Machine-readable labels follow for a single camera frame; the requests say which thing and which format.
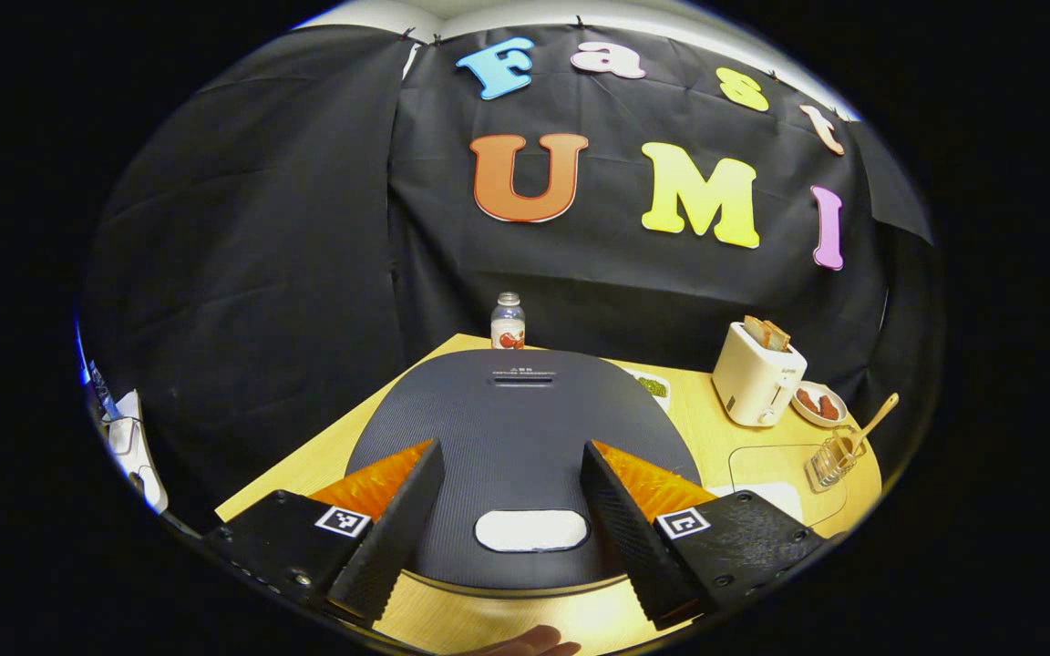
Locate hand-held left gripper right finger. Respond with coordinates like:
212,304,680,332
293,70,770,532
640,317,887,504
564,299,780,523
580,440,827,631

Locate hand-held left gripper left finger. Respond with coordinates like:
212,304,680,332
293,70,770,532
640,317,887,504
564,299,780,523
206,440,447,628

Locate black silver rice cooker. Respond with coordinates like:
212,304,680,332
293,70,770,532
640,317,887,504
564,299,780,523
345,349,702,598

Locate wooden spoon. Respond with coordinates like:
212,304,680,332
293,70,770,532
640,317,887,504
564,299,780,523
830,393,900,466

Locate white divided condiment dish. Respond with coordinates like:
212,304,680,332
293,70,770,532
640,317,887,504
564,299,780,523
630,369,672,406

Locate clear glass tray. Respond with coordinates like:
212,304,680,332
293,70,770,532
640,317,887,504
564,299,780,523
728,444,849,528

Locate white toaster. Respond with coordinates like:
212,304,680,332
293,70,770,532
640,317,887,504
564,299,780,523
712,316,808,427

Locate white round plate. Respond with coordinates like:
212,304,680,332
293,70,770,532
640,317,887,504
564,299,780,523
791,381,849,429

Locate small clear bottle red label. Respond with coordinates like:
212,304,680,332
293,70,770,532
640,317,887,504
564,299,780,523
490,292,527,351

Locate white plastic object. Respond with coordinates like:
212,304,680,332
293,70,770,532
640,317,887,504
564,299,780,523
106,390,170,516

